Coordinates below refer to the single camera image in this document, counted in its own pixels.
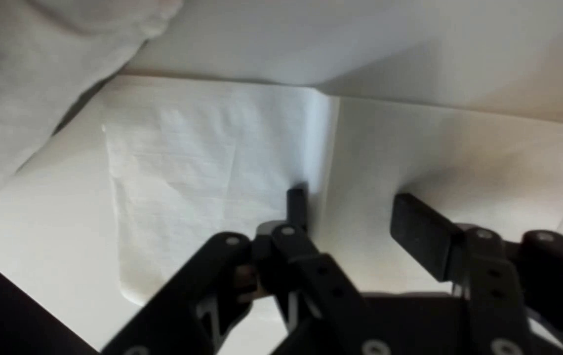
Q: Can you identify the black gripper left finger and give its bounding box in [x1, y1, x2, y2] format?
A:
[100, 184, 369, 355]

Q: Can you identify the white cloth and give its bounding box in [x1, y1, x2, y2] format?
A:
[0, 73, 563, 355]

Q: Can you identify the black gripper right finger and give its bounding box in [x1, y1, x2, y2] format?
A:
[388, 191, 563, 355]

